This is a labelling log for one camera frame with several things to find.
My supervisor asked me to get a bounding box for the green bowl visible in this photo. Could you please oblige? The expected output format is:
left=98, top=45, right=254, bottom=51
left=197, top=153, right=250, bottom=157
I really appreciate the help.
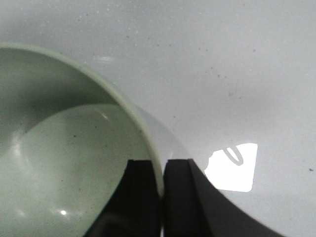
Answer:
left=0, top=42, right=186, bottom=237

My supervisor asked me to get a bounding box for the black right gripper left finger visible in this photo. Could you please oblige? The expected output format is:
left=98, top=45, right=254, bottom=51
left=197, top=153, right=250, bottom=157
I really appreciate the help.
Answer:
left=85, top=160, right=161, bottom=237

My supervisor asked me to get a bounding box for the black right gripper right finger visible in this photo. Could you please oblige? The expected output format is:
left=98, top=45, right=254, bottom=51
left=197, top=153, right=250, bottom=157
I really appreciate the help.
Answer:
left=163, top=159, right=280, bottom=237

